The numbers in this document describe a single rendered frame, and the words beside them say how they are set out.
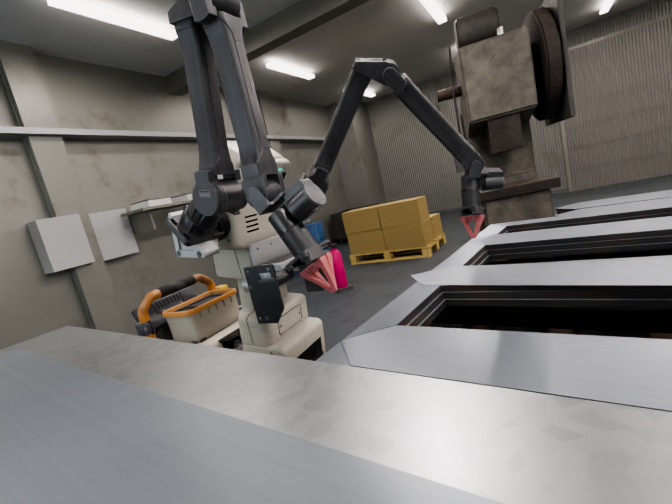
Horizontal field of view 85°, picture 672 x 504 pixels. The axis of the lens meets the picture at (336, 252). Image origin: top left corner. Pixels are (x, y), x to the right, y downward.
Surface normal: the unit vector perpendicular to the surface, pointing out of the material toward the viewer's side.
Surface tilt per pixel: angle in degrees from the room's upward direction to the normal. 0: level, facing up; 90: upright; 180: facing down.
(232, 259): 90
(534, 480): 0
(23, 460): 0
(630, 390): 0
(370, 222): 90
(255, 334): 90
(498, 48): 92
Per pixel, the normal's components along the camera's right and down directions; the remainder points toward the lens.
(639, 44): -0.46, 0.25
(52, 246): 0.86, -0.12
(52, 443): -0.22, -0.96
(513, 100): -0.26, 0.25
